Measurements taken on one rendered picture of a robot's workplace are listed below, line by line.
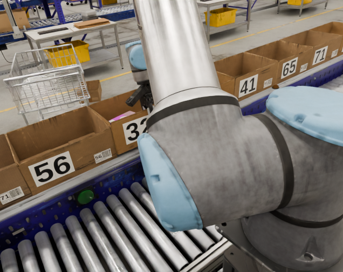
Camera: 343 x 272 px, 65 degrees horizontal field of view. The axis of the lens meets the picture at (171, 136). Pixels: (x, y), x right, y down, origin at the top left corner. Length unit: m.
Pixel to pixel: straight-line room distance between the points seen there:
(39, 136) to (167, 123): 1.15
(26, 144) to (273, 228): 1.21
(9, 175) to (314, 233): 1.03
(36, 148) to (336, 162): 1.32
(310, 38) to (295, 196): 2.35
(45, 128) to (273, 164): 1.23
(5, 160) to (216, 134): 1.25
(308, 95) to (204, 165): 0.21
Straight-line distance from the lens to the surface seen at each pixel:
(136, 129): 1.28
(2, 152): 1.48
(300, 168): 0.39
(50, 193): 1.24
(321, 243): 0.53
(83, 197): 1.26
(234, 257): 0.71
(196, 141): 0.35
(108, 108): 1.52
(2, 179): 1.20
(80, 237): 1.22
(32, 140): 1.47
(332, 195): 0.46
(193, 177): 0.34
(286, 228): 0.51
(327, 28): 2.99
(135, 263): 1.10
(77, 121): 1.49
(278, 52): 2.40
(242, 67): 2.12
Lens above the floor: 1.67
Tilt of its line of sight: 34 degrees down
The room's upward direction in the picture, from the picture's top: 5 degrees counter-clockwise
